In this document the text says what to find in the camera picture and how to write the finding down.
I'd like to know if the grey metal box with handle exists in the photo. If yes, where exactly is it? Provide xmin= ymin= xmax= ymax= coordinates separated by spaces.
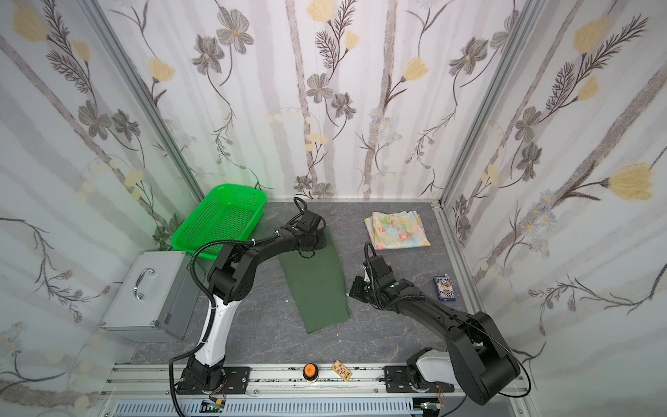
xmin=102 ymin=251 xmax=200 ymax=343

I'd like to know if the dark green skirt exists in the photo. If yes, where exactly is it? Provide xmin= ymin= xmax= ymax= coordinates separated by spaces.
xmin=278 ymin=230 xmax=351 ymax=334

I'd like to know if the white slotted cable duct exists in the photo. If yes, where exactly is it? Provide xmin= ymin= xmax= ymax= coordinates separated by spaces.
xmin=113 ymin=398 xmax=424 ymax=417

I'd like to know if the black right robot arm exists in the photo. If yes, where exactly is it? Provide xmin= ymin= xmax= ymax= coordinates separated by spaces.
xmin=349 ymin=255 xmax=525 ymax=406

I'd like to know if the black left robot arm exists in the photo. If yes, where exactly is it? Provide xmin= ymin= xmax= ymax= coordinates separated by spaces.
xmin=168 ymin=208 xmax=327 ymax=397

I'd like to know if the small wooden tag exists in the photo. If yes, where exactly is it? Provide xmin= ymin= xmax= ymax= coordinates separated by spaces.
xmin=331 ymin=361 xmax=353 ymax=382

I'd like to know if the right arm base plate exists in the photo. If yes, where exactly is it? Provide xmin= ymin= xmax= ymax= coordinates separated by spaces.
xmin=382 ymin=365 xmax=455 ymax=394

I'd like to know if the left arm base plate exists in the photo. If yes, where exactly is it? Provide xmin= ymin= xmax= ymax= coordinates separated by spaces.
xmin=175 ymin=367 xmax=251 ymax=395

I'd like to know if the green plastic basket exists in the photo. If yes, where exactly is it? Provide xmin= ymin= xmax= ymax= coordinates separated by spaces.
xmin=171 ymin=184 xmax=267 ymax=255

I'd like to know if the pastel floral skirt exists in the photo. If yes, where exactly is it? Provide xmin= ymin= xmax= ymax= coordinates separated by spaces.
xmin=364 ymin=210 xmax=431 ymax=250

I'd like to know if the orange emergency stop button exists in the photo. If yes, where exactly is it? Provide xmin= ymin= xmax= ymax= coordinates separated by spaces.
xmin=302 ymin=363 xmax=320 ymax=382

